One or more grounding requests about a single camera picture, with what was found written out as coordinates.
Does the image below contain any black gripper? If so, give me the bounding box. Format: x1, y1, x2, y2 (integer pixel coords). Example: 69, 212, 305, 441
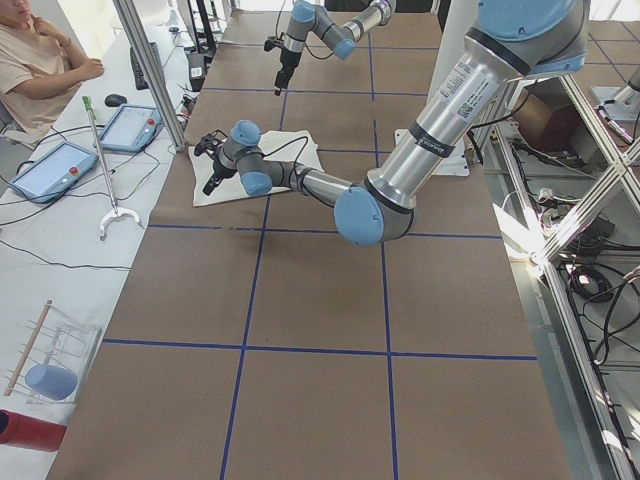
194, 130, 235, 196
264, 34, 303, 96

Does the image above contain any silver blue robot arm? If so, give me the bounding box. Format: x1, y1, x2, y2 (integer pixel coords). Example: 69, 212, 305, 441
194, 0, 590, 246
264, 0, 396, 96

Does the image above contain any far teach pendant tablet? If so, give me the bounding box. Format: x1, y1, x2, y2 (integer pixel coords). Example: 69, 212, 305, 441
100, 103, 162, 154

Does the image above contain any teach pendant tablet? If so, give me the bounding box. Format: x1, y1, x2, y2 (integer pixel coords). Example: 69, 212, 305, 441
9, 141, 98, 203
100, 103, 162, 154

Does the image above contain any black keyboard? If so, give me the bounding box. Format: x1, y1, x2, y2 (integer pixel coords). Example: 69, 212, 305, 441
129, 42, 161, 91

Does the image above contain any black computer mouse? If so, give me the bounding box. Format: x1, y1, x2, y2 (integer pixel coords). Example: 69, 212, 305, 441
104, 94, 127, 107

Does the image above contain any long metal reacher tool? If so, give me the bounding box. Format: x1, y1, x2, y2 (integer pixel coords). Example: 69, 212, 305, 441
82, 95, 143, 241

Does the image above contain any near teach pendant tablet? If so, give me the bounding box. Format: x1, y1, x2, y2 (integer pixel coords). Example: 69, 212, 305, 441
9, 141, 98, 203

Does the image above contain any person in beige shirt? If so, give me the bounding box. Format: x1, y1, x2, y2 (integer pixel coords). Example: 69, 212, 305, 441
1, 1, 104, 139

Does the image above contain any wooden stick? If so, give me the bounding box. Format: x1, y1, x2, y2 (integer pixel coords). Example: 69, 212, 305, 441
3, 299, 53, 397

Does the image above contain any light blue plastic cup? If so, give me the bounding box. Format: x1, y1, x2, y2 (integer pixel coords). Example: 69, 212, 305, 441
25, 364, 78, 401

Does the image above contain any red cylinder bottle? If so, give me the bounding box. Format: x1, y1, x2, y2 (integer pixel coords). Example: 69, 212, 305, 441
1, 410, 66, 452

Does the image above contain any aluminium frame post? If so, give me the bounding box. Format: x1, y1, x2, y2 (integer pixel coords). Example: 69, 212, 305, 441
113, 0, 186, 152

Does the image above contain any white wire dish rack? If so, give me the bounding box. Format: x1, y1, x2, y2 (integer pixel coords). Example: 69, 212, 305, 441
1, 303, 103, 405

